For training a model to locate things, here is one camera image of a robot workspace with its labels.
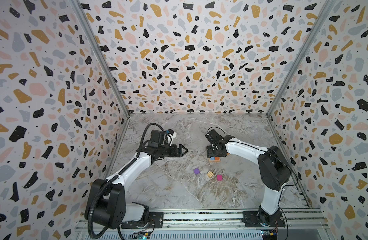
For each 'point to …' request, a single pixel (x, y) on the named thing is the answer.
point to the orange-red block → (217, 158)
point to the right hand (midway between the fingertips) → (210, 150)
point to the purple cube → (196, 171)
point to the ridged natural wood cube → (210, 174)
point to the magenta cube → (219, 177)
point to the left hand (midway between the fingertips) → (181, 148)
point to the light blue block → (212, 158)
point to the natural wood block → (215, 160)
